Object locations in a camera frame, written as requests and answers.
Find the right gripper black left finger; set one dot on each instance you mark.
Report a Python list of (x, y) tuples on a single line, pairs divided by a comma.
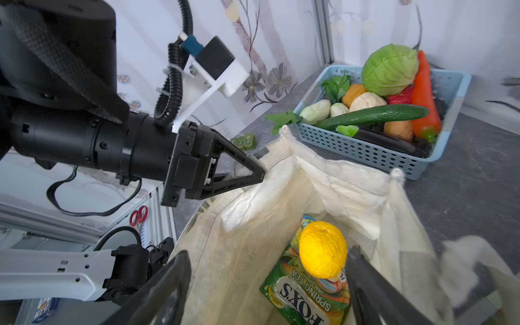
[(162, 299)]

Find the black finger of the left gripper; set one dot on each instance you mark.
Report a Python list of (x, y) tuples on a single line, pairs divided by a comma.
[(224, 167)]

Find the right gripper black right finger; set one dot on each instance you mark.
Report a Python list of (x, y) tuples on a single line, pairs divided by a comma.
[(373, 299)]

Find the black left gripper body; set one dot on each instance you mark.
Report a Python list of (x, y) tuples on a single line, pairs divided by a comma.
[(189, 171)]

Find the yellow apple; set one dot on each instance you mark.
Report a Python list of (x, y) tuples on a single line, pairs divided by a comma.
[(322, 250)]

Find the green tea snack packet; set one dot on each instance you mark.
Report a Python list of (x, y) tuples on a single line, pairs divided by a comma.
[(299, 297)]

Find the cream canvas grocery bag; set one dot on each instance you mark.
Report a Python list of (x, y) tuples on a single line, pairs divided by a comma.
[(235, 239)]

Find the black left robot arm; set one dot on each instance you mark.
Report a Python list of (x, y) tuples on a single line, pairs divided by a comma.
[(59, 104)]

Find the small green block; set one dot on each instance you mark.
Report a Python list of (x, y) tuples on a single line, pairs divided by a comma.
[(245, 142)]

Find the green leafy vegetable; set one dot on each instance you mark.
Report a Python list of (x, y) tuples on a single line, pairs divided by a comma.
[(336, 87)]

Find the dark purple eggplant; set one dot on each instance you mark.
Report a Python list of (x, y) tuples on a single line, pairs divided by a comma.
[(383, 140)]

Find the white garlic bulb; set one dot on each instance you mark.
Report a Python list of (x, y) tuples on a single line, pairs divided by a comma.
[(366, 100)]

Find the green cucumber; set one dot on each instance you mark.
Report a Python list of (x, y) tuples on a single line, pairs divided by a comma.
[(377, 114)]

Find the red chili pepper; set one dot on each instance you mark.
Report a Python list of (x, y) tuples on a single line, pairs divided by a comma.
[(429, 127)]

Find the blue plastic vegetable basket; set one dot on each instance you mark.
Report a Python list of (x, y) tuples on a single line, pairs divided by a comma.
[(449, 86)]

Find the green cabbage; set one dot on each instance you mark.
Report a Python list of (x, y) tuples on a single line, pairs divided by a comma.
[(390, 70)]

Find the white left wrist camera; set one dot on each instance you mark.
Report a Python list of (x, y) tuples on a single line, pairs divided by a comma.
[(211, 68)]

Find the red handled scissors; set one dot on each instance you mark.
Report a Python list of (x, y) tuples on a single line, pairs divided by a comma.
[(138, 216)]

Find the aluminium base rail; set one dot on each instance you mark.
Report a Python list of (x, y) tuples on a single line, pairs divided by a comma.
[(61, 269)]

